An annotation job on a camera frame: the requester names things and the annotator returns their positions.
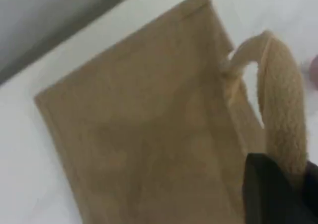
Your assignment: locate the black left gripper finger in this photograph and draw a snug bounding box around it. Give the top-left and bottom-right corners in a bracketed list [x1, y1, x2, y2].
[302, 160, 318, 224]
[244, 152, 308, 224]

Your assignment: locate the pink peach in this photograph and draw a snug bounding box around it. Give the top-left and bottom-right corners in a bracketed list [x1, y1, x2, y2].
[302, 56, 318, 85]

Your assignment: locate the brown jute tote bag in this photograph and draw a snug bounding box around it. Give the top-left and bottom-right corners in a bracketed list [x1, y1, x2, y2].
[33, 0, 310, 224]

